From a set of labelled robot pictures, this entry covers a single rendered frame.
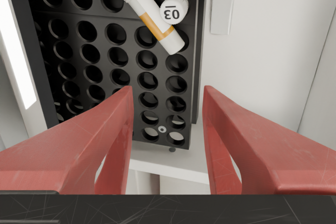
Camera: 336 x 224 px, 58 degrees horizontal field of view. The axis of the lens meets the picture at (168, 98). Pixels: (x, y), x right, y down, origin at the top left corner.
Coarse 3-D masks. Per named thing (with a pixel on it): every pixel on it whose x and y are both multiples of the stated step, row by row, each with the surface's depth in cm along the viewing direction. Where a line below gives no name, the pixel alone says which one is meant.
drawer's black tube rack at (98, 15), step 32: (32, 0) 19; (64, 0) 17; (96, 0) 16; (64, 32) 22; (96, 32) 18; (128, 32) 17; (64, 64) 23; (96, 64) 19; (128, 64) 18; (160, 64) 18; (64, 96) 21; (96, 96) 21; (160, 96) 19; (160, 128) 20
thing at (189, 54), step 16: (160, 0) 16; (192, 0) 15; (192, 16) 16; (192, 32) 16; (192, 48) 16; (192, 64) 17; (192, 80) 18; (192, 96) 19; (176, 112) 19; (176, 128) 20; (176, 144) 21
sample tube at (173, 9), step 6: (168, 0) 14; (174, 0) 14; (180, 0) 14; (186, 0) 15; (162, 6) 14; (168, 6) 14; (174, 6) 14; (180, 6) 14; (186, 6) 15; (162, 12) 15; (168, 12) 14; (174, 12) 14; (180, 12) 14; (186, 12) 15; (162, 18) 15; (168, 18) 15; (174, 18) 15; (180, 18) 14
